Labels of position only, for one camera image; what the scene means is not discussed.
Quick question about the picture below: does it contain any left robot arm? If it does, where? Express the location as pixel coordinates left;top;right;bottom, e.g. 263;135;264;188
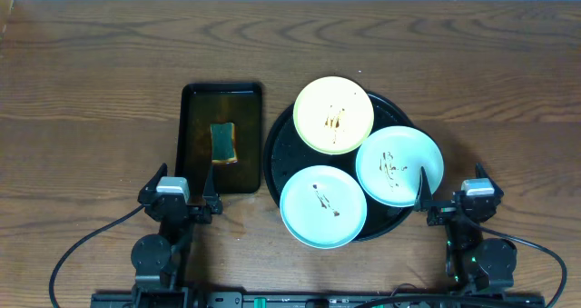
127;164;223;308

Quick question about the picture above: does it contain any black rectangular water tray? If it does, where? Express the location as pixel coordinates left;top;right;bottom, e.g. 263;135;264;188
174;83;262;195

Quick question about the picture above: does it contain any orange green scrub sponge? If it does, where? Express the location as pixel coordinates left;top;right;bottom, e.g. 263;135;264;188
210;122;238;164

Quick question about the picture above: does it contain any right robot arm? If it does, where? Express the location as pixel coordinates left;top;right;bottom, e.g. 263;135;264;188
413;164;517;295

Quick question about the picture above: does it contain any yellow plate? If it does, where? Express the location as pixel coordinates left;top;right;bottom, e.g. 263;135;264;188
292;76;374;155

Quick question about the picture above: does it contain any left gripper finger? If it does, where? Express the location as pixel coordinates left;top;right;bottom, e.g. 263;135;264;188
202;164;217;204
137;163;168;204

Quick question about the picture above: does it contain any light blue plate front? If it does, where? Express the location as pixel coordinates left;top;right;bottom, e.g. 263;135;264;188
280;165;368;250

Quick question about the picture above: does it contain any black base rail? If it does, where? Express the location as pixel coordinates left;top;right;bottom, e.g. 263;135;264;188
90;291;545;308

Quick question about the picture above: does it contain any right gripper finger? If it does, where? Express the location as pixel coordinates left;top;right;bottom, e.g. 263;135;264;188
475;163;504;198
413;167;433;211

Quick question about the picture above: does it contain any light green plate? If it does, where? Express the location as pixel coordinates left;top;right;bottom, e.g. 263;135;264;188
355;126;445;207

